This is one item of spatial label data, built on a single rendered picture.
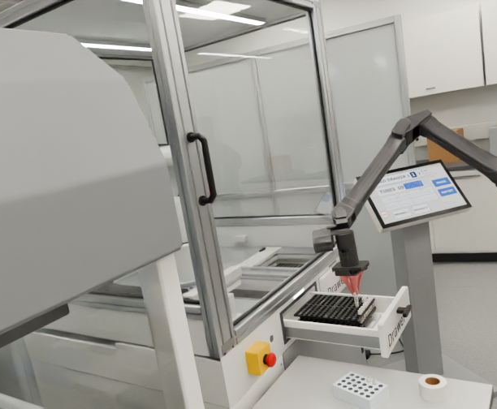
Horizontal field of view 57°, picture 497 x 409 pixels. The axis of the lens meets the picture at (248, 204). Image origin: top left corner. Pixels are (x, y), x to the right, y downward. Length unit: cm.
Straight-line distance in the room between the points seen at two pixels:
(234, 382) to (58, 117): 92
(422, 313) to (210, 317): 161
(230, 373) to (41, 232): 86
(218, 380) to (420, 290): 152
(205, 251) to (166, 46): 51
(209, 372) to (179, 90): 76
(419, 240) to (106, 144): 205
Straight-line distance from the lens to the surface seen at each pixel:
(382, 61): 315
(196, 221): 117
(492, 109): 508
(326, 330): 150
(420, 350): 273
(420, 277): 258
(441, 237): 457
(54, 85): 68
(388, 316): 145
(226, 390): 134
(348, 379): 141
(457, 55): 473
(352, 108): 318
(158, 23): 118
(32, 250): 58
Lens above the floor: 154
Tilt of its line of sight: 10 degrees down
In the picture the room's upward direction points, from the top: 9 degrees counter-clockwise
